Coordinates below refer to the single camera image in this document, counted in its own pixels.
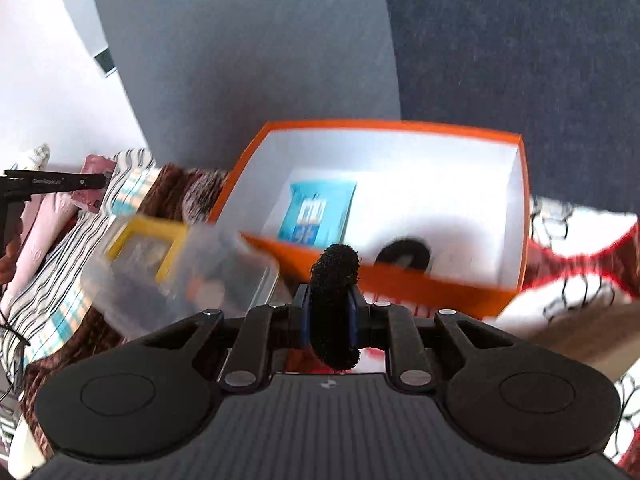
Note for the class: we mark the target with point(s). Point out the clear plastic storage box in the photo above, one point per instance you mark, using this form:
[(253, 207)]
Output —
[(210, 270)]

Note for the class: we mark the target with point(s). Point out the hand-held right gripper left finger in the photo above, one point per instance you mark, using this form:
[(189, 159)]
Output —
[(304, 322)]

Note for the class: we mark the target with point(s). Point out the person's left hand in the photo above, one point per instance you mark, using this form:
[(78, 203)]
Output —
[(7, 265)]

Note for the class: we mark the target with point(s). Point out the orange cardboard box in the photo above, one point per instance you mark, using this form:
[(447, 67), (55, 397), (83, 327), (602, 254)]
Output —
[(450, 175)]

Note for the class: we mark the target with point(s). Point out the dark square wall fixture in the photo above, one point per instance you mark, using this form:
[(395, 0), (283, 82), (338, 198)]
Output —
[(106, 62)]

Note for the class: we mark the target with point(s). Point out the red printed blanket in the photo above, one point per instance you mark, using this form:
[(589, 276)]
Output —
[(575, 287)]

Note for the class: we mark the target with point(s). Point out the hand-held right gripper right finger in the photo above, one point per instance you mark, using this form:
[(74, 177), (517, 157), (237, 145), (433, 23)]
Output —
[(354, 322)]

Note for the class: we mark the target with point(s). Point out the striped checked bed sheet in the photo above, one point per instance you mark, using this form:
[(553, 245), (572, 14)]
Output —
[(85, 250)]

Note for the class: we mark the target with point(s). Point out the teal wet wipes pack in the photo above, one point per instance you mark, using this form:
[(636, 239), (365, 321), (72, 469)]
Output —
[(315, 215)]

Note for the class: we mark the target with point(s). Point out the dark blue upholstered headboard panel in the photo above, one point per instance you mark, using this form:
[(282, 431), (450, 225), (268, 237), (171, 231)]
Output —
[(500, 50)]

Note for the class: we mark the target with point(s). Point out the grey upholstered headboard panel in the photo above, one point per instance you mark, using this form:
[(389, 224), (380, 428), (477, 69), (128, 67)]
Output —
[(240, 60)]

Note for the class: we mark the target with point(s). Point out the black fluffy hair band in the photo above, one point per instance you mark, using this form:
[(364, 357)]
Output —
[(407, 250)]

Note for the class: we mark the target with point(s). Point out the floral white pillow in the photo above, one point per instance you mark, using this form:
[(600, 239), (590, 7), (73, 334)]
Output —
[(32, 156)]

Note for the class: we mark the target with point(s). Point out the black scrunchie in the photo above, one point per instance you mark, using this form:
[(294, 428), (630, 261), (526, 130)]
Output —
[(332, 300)]

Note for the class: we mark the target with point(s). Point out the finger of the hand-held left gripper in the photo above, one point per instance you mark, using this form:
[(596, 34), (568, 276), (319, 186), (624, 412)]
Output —
[(65, 182)]

